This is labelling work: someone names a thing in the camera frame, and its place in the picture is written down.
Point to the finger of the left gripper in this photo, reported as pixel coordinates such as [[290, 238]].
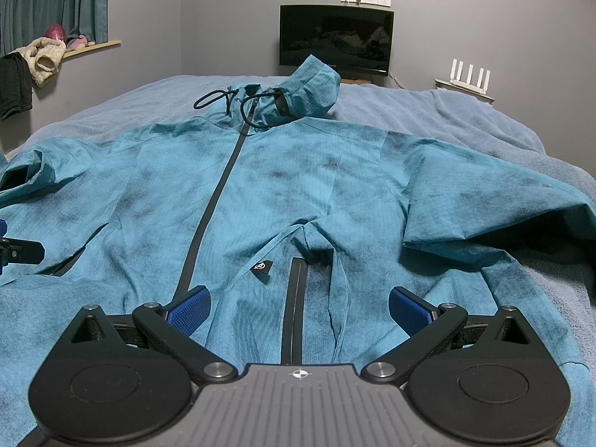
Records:
[[18, 251]]

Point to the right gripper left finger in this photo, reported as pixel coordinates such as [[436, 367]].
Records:
[[124, 379]]

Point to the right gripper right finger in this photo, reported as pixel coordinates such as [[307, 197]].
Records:
[[471, 379]]

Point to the teal hooded jacket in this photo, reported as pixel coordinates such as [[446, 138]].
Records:
[[281, 213]]

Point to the black hanging garment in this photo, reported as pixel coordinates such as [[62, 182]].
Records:
[[15, 86]]

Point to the cream fleece garment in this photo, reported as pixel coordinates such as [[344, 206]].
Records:
[[43, 57]]

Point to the wooden window sill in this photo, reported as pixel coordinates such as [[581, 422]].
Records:
[[91, 48]]

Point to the pink object on sill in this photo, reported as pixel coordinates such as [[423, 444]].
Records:
[[57, 32]]

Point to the blue bed blanket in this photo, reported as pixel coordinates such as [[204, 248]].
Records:
[[438, 114]]

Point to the teal window curtain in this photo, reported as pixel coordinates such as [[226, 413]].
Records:
[[22, 21]]

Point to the white wifi router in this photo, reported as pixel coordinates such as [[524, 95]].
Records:
[[467, 79]]

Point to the black monitor screen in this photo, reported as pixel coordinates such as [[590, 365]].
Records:
[[347, 38]]

